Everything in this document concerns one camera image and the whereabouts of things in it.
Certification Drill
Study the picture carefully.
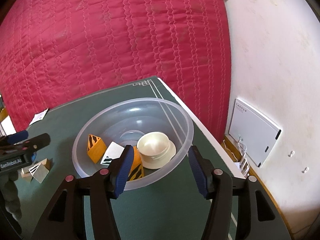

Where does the clear plastic bowl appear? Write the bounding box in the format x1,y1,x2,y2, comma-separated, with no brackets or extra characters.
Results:
72,98,194,191

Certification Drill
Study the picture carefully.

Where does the small white striped wedge block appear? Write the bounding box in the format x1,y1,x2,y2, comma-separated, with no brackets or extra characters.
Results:
28,163,49,184

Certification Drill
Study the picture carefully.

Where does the white wall panel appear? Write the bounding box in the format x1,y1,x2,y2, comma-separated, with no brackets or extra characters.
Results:
229,98,281,167

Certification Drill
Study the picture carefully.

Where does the large white striped wedge block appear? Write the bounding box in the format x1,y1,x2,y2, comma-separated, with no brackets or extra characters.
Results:
100,141,124,166

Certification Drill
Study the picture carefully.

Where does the white paper card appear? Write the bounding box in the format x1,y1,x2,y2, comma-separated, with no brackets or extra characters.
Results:
29,108,49,126

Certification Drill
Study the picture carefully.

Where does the yellow wooden block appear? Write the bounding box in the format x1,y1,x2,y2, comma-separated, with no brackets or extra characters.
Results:
127,146,144,181

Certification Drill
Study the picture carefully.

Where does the orange wooden block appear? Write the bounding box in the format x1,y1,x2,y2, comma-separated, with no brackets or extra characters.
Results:
87,134,107,164

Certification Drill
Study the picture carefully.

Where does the brown wooden block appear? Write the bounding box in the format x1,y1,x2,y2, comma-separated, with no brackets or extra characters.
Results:
39,158,51,170

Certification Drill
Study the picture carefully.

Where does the red quilted blanket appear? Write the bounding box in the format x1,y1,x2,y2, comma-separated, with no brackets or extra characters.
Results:
1,0,231,141

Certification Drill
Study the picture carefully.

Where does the natural wooden cube block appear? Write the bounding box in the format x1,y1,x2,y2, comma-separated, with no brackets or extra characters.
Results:
20,167,33,182

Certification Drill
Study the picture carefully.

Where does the white plastic cup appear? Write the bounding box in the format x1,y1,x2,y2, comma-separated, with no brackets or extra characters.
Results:
137,132,176,170

